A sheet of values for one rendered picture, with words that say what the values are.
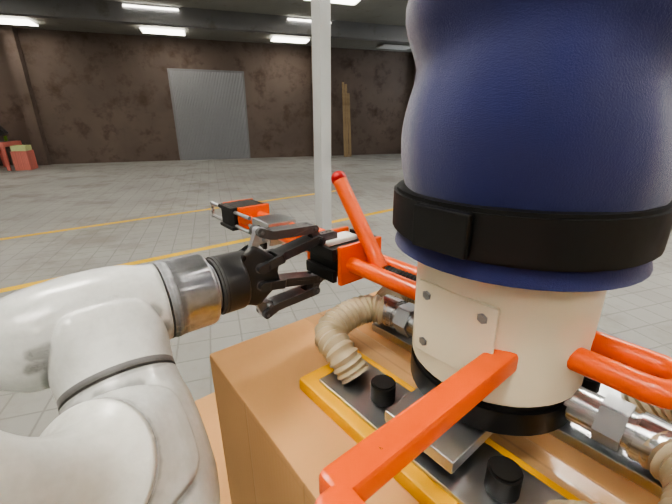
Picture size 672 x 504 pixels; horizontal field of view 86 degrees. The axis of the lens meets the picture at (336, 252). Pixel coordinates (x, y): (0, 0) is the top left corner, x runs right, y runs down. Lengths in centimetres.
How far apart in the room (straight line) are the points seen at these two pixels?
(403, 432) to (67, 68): 1527
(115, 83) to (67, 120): 198
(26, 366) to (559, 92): 45
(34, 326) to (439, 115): 38
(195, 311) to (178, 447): 14
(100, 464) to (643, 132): 41
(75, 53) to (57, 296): 1498
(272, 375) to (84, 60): 1493
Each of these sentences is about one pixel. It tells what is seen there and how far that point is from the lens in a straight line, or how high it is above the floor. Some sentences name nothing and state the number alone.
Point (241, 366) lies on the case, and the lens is 55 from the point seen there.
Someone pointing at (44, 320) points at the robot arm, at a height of 121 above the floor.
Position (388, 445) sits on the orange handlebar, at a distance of 25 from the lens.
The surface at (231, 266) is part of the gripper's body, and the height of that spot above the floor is 121.
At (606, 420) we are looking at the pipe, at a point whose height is 114.
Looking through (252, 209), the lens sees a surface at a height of 119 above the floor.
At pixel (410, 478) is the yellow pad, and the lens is 39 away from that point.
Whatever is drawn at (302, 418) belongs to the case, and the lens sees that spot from 46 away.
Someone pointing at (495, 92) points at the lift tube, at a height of 139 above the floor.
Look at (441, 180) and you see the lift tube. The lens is 30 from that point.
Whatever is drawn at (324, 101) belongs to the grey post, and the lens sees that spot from 352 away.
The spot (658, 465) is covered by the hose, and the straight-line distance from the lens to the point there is 40.
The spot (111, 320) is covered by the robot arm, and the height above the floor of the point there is 120.
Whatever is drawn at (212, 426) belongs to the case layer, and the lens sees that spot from 121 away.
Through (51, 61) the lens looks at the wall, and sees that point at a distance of 1550.
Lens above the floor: 138
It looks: 20 degrees down
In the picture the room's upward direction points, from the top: straight up
